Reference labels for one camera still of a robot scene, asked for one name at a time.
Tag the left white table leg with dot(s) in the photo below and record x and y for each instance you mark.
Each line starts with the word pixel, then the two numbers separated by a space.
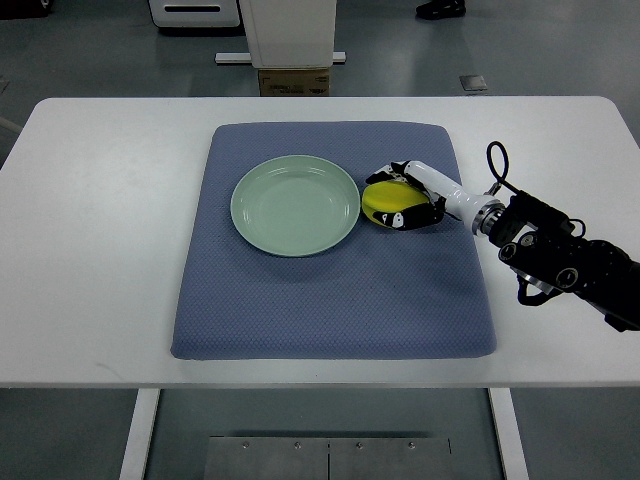
pixel 140 435

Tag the yellow starfruit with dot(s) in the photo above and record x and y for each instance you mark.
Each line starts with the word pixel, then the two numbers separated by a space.
pixel 395 205

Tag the white pillar stand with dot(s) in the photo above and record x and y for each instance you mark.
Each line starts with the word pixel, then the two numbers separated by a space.
pixel 287 35

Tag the grey floor socket plate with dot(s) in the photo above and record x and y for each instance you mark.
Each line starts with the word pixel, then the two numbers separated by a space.
pixel 473 83

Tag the light green plate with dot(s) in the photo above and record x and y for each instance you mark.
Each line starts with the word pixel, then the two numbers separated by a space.
pixel 295 205

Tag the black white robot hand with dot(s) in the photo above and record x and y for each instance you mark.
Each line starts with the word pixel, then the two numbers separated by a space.
pixel 448 198

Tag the brown cardboard box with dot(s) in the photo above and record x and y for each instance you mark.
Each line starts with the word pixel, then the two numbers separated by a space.
pixel 294 83

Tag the white cabinet with slot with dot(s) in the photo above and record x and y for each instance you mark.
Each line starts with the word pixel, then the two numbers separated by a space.
pixel 195 13

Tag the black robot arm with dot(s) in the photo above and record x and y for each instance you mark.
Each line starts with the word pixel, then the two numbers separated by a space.
pixel 550 255

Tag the black shoes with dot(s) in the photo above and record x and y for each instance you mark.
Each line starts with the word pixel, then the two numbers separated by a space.
pixel 441 9

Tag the right white table leg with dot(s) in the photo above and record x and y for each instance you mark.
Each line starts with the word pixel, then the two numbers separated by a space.
pixel 511 451

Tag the blue quilted mat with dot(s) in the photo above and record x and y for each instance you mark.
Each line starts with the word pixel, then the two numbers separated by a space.
pixel 363 292

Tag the white table leg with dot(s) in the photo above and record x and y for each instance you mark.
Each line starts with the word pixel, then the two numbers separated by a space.
pixel 511 451
pixel 140 435

